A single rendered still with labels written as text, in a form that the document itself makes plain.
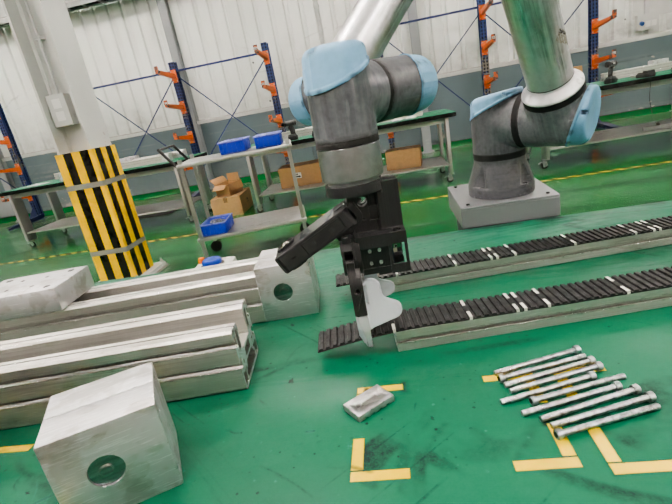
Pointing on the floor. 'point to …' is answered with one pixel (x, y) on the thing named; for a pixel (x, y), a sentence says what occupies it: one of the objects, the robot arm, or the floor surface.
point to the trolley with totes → (211, 230)
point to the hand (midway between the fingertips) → (362, 328)
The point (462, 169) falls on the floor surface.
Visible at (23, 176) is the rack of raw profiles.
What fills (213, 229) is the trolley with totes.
